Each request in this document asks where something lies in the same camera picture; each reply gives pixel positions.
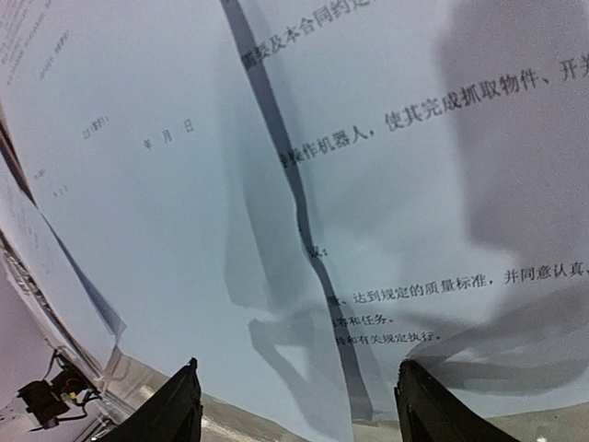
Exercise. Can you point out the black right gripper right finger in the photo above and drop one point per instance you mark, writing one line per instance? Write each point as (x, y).
(428, 411)

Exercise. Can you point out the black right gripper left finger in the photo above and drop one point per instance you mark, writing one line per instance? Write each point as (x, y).
(172, 414)

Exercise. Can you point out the stack of printed papers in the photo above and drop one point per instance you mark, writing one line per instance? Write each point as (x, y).
(437, 154)

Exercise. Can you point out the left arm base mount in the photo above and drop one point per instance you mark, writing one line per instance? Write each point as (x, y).
(62, 395)

